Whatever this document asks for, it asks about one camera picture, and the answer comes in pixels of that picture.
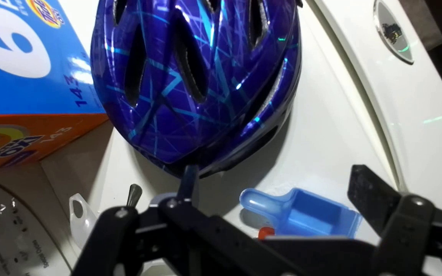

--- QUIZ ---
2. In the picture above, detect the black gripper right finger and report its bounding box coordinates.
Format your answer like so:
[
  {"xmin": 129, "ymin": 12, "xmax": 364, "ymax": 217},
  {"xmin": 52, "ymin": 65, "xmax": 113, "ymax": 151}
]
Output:
[{"xmin": 347, "ymin": 164, "xmax": 442, "ymax": 276}]

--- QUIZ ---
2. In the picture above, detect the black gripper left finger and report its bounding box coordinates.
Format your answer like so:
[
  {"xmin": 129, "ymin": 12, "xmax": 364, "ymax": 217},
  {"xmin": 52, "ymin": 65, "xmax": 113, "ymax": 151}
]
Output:
[{"xmin": 72, "ymin": 164, "xmax": 310, "ymax": 276}]

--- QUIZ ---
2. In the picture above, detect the blue bicycle helmet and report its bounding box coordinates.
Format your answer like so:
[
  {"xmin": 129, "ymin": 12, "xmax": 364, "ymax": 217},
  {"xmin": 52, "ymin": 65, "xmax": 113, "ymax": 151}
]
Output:
[{"xmin": 89, "ymin": 0, "xmax": 304, "ymax": 177}]

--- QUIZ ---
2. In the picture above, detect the white washing machine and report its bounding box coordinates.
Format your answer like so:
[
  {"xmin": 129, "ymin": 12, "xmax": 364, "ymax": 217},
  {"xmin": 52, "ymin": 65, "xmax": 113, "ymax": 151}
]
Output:
[{"xmin": 0, "ymin": 0, "xmax": 442, "ymax": 276}]

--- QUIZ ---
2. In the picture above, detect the small orange object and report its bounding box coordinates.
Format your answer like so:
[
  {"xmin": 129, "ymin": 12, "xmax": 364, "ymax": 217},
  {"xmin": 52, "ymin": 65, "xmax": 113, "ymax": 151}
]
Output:
[{"xmin": 256, "ymin": 225, "xmax": 276, "ymax": 240}]

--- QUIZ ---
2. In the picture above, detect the blue plastic scoop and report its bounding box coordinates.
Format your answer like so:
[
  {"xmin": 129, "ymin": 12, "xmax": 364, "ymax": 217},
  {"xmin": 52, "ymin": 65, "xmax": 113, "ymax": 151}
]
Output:
[{"xmin": 238, "ymin": 185, "xmax": 364, "ymax": 242}]

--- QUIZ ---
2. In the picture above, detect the blue detergent box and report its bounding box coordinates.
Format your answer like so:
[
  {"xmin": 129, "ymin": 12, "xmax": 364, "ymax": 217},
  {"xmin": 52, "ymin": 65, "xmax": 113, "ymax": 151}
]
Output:
[{"xmin": 0, "ymin": 0, "xmax": 113, "ymax": 174}]

